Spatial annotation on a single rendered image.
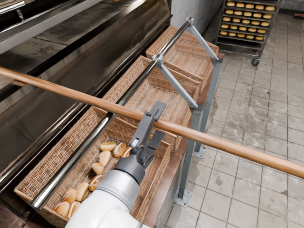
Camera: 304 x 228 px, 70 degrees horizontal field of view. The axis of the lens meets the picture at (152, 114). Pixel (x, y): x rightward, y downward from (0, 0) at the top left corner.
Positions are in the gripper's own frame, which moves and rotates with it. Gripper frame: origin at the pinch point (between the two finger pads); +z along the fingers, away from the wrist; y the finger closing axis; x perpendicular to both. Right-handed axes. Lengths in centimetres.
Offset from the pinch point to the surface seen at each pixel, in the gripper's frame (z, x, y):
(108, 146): 19, -38, 55
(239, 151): -1.2, 23.2, -0.1
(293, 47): 346, 89, 120
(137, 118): -1.2, -6.5, 0.0
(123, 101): 6.3, -15.9, 2.7
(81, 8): 20.6, -38.2, -20.2
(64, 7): 13.2, -38.5, -22.5
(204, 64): 139, -12, 61
